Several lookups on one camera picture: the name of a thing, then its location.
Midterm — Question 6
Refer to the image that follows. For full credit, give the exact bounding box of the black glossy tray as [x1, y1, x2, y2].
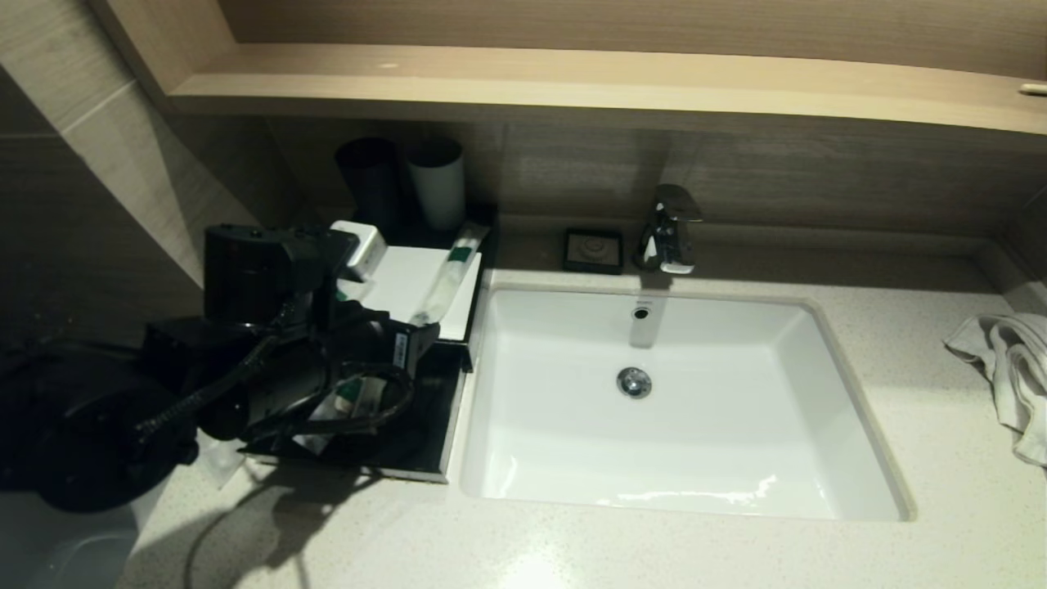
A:
[240, 339, 469, 483]

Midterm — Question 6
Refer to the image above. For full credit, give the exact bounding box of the black cup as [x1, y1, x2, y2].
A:
[334, 137, 402, 238]

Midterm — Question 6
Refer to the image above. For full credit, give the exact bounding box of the white glossy tray surface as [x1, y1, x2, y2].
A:
[356, 245, 483, 341]

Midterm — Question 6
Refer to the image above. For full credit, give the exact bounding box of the green-label comb packet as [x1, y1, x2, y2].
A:
[293, 375, 369, 456]

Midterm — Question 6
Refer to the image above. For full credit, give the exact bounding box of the pale grey cup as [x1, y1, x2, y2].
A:
[407, 137, 467, 232]

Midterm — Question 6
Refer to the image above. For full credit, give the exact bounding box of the clear crumpled plastic packet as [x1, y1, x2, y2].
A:
[196, 438, 246, 490]

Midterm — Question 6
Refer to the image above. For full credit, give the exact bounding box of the black square soap dish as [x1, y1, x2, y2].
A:
[562, 227, 624, 275]

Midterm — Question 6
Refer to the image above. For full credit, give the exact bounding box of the chrome faucet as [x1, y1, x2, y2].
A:
[634, 185, 703, 275]

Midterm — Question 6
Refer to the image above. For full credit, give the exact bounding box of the white ceramic sink basin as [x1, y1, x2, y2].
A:
[461, 284, 913, 522]

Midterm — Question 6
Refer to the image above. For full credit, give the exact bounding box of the grey round bin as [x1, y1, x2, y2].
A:
[0, 499, 140, 589]

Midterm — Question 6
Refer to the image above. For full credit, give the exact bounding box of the light wooden shelf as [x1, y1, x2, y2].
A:
[164, 43, 1047, 137]

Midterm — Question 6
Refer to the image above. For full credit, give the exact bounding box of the crumpled white towel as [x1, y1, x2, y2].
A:
[943, 313, 1047, 467]

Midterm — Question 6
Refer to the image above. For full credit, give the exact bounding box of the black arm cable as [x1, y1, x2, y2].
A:
[135, 327, 418, 444]

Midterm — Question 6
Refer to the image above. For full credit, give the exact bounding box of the white plastic device corner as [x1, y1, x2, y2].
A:
[330, 219, 388, 283]

